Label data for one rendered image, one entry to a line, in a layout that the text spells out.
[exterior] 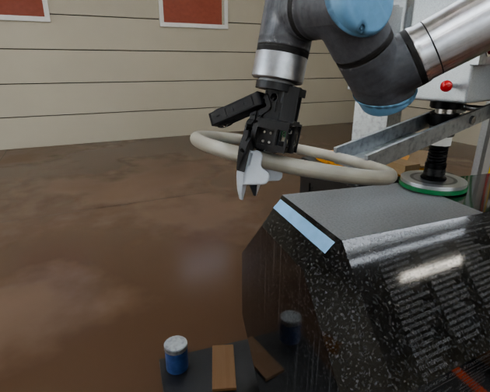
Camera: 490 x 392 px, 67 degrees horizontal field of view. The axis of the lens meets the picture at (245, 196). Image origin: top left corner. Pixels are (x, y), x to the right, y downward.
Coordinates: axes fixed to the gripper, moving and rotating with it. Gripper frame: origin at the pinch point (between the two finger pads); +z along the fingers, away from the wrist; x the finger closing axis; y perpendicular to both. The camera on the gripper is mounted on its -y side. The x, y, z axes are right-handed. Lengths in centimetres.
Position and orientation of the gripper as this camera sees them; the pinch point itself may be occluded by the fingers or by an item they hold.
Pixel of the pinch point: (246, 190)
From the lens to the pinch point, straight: 69.5
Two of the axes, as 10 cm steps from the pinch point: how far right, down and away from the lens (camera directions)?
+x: 4.3, -1.3, 8.9
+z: -1.7, 9.6, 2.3
